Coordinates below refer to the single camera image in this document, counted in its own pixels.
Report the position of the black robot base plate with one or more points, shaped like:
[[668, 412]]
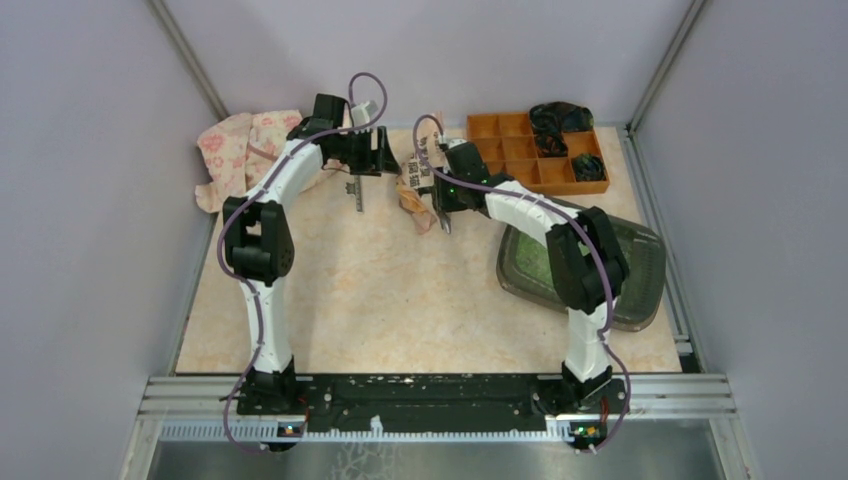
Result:
[[434, 407]]

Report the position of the pink patterned cloth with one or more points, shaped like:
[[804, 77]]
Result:
[[239, 151]]

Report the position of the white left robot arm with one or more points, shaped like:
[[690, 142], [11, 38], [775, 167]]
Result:
[[256, 247]]

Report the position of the small dark cloth ball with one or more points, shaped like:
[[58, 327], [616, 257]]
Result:
[[588, 168]]

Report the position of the orange compartment tray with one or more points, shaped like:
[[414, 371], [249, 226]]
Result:
[[506, 144]]

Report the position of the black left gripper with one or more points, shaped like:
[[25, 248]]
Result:
[[385, 160]]

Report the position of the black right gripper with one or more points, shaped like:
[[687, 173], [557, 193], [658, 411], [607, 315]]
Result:
[[449, 206]]

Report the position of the grey metal scoop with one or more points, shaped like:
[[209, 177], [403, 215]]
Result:
[[440, 208]]

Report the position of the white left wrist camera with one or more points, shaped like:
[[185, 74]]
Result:
[[363, 114]]

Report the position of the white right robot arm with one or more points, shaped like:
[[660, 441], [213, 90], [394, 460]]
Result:
[[585, 259]]

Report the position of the dark green litter box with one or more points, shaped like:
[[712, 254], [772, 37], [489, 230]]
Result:
[[523, 270]]

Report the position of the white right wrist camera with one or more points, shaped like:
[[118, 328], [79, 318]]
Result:
[[446, 144]]

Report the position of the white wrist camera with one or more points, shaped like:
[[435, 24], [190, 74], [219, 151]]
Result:
[[446, 144], [363, 114]]

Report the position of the dark cloth on tray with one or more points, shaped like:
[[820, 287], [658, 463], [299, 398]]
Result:
[[549, 121]]

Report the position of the orange cat litter bag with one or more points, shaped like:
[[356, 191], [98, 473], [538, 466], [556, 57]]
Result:
[[414, 184]]

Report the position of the piano-key bag clip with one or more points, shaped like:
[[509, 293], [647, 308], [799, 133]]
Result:
[[354, 189]]

